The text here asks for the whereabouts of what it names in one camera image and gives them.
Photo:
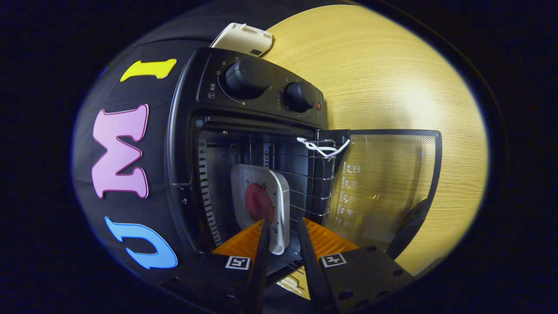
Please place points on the black backdrop cloth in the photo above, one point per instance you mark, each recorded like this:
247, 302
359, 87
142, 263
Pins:
159, 93

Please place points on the white bread toaster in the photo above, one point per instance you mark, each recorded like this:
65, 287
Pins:
239, 41

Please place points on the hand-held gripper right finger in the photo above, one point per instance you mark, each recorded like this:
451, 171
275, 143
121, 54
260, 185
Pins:
311, 274

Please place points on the white square plate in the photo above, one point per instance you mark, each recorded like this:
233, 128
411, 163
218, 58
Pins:
281, 205

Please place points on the pink round food slice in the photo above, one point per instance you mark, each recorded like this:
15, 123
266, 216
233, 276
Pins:
259, 203

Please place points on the black toaster oven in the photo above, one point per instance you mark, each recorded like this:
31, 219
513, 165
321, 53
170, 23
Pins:
205, 78

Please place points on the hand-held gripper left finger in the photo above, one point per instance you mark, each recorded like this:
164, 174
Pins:
259, 279

